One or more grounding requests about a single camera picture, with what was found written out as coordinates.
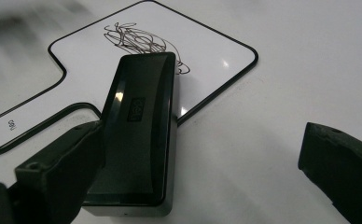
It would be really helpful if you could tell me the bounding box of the black whiteboard eraser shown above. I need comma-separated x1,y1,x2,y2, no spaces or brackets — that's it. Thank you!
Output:
83,51,179,217

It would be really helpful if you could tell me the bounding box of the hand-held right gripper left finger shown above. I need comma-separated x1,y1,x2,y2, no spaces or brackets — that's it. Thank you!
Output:
14,119,106,224

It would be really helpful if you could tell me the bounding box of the white board with black rim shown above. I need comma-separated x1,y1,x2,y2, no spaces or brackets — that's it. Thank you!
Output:
0,0,259,157

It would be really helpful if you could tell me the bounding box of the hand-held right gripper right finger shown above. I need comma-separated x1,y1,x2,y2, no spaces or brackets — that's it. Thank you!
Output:
298,121,362,224

